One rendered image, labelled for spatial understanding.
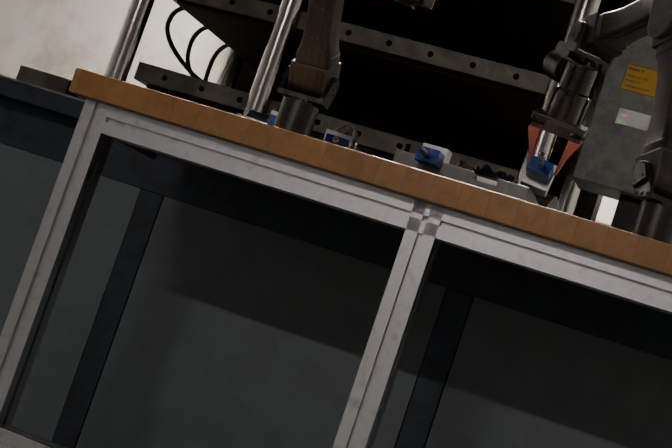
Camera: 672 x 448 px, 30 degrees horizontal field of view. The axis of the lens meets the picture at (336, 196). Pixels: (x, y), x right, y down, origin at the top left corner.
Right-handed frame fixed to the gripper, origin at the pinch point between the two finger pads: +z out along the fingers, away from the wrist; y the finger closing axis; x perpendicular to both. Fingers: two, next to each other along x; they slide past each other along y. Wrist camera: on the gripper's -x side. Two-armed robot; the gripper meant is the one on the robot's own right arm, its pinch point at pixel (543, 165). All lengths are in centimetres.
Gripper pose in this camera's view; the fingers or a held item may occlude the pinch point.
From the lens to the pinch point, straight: 232.5
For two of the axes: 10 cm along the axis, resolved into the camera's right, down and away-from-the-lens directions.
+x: -3.0, 1.4, -9.5
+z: -3.3, 9.2, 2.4
